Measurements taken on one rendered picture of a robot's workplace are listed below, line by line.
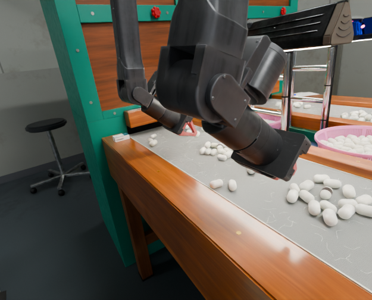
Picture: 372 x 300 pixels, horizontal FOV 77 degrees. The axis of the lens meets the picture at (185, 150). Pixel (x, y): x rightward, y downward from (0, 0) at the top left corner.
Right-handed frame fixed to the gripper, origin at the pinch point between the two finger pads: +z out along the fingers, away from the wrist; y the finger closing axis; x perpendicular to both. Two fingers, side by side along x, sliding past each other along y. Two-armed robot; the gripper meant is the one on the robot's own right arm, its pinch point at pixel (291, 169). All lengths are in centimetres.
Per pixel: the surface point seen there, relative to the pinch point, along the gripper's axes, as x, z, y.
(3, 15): -33, -84, 282
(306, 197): 2.1, 12.6, 1.9
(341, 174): -8.3, 26.7, 3.5
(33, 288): 105, 7, 104
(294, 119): -31, 51, 40
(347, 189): -3.5, 18.2, -2.1
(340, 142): -21.4, 40.7, 13.5
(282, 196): 3.9, 12.8, 6.7
